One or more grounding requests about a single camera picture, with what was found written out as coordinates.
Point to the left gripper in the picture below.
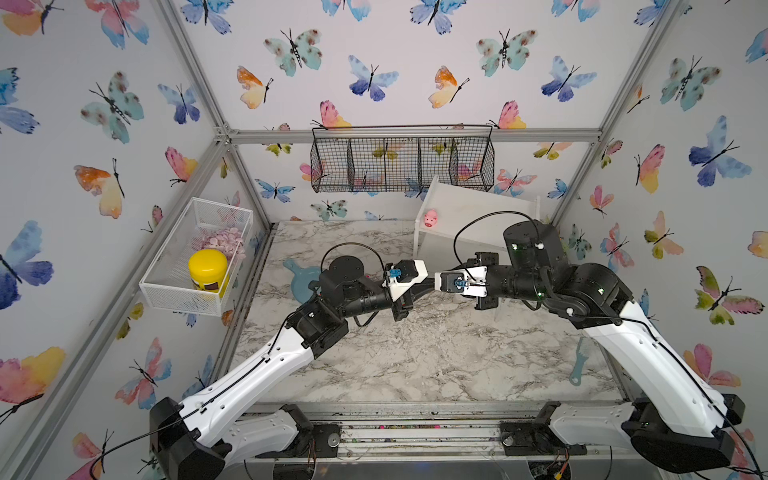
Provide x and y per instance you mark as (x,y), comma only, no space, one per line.
(420,287)

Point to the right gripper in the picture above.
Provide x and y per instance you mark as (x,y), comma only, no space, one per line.
(491,262)

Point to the pink pig toy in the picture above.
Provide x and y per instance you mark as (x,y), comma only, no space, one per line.
(430,218)

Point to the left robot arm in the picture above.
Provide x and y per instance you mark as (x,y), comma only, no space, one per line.
(199,437)

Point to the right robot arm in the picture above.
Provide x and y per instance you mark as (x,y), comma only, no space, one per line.
(679,423)

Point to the white two-tier shelf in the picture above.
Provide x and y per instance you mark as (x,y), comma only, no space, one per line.
(456,207)

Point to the teal plastic paddle plate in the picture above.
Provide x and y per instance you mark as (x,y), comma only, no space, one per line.
(302,277)

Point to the teal plastic comb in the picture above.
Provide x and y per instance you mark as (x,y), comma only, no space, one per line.
(582,355)

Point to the pink round chips pile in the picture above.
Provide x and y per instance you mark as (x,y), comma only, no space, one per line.
(228,241)

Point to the yellow lidded jar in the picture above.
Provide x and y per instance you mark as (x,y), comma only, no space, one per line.
(207,270)

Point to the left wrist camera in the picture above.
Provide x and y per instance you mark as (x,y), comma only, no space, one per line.
(401,277)

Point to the black wire wall basket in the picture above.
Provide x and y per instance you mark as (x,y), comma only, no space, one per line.
(407,159)

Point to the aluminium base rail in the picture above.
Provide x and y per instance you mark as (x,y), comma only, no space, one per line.
(493,434)

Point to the white mesh wall basket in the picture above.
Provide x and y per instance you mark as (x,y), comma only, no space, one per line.
(167,284)

